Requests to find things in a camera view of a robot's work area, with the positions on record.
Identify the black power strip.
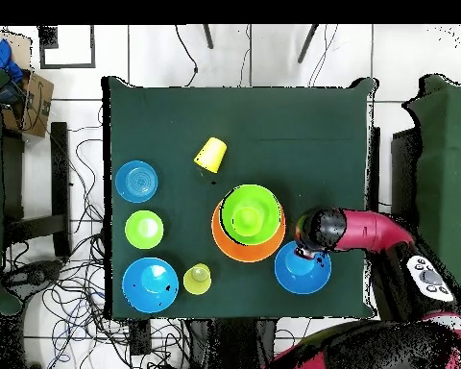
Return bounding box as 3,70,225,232
128,318,153,357

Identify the black stand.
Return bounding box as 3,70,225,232
183,317,279,369

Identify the black tripod leg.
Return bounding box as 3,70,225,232
202,23,215,50
296,23,321,64

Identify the blue bag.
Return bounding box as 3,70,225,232
0,37,25,84

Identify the pale translucent yellow cup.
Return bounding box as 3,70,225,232
182,262,213,296

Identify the large green bowl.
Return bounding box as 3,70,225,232
219,184,284,246

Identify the black square floor frame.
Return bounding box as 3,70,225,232
37,24,97,70

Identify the large blue bowl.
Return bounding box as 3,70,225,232
121,256,181,315
274,240,333,296

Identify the dark green table cloth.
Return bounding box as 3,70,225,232
101,75,377,320

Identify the black floor cable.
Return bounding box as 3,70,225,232
174,24,200,87

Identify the printed cardboard box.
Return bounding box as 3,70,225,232
1,70,56,138

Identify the large orange bowl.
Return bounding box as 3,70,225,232
210,199,288,263

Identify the black chair frame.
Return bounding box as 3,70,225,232
1,121,71,258

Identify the small green bowl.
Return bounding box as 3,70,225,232
124,209,165,250

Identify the small blue bowl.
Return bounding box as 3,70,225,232
114,160,159,204

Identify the green cup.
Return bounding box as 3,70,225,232
230,206,264,237

